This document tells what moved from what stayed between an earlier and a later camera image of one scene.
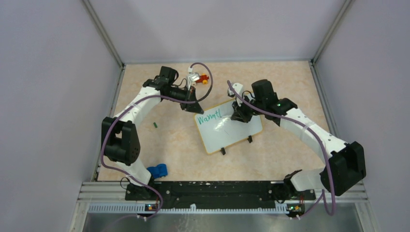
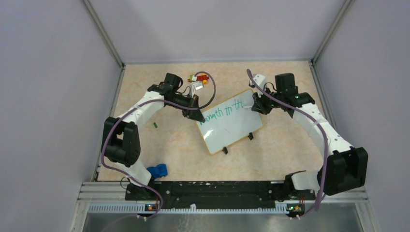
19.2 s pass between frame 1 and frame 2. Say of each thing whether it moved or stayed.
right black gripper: moved
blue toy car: stayed
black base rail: stayed
